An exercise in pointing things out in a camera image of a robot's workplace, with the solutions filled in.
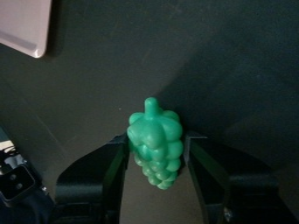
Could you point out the green toy grape bunch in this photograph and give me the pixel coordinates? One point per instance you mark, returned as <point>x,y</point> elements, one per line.
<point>157,140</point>

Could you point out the pink square plate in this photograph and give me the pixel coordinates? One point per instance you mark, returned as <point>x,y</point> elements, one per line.
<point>23,23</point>

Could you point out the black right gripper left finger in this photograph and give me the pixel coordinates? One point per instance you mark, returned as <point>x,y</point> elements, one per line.
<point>97,172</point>

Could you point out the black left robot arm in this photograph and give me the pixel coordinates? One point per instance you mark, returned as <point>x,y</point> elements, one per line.
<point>17,186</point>

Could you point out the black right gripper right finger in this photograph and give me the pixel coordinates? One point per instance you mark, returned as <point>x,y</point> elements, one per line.
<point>229,178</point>

